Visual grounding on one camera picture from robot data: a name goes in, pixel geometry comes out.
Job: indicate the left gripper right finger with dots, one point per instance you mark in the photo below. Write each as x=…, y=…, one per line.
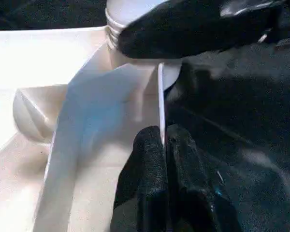
x=198, y=193

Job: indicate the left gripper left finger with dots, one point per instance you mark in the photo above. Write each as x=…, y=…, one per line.
x=142, y=188

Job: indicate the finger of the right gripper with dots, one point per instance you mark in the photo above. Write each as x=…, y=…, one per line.
x=183, y=31

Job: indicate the white plastic table leg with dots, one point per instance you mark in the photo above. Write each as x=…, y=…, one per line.
x=125, y=12

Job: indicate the white plastic table top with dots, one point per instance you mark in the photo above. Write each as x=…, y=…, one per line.
x=50, y=120

